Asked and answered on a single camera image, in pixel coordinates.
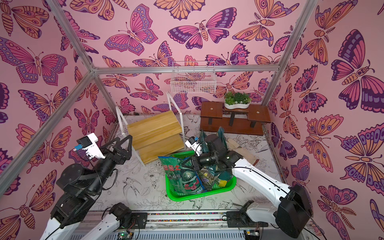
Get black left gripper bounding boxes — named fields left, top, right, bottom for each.
left=88, top=135, right=131, bottom=196

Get dark green fertilizer bag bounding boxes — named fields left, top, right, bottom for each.
left=198, top=131, right=215, bottom=192
left=215, top=127, right=235, bottom=188

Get floral bag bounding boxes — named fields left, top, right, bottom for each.
left=159, top=151, right=204, bottom=201

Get white frame wooden shelf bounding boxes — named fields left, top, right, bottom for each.
left=116, top=93, right=186, bottom=166

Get green plastic mesh basket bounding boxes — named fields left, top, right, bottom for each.
left=159, top=151, right=237, bottom=202

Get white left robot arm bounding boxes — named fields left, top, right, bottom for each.
left=41, top=133, right=148, bottom=240

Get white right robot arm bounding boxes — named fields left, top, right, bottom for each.
left=185, top=135, right=313, bottom=239

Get dark brown wooden stand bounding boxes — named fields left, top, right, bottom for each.
left=200, top=102, right=272, bottom=136

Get succulents in white pot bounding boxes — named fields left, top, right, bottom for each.
left=224, top=92, right=252, bottom=110

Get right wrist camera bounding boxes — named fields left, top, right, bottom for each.
left=185, top=137, right=203, bottom=156

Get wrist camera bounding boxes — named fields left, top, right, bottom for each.
left=73, top=133, right=105, bottom=160
left=185, top=137, right=203, bottom=156

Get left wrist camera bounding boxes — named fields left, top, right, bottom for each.
left=73, top=133, right=105, bottom=160

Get white wire basket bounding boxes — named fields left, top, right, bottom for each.
left=169, top=61, right=217, bottom=94

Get aluminium cage frame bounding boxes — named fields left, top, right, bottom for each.
left=1, top=1, right=318, bottom=194

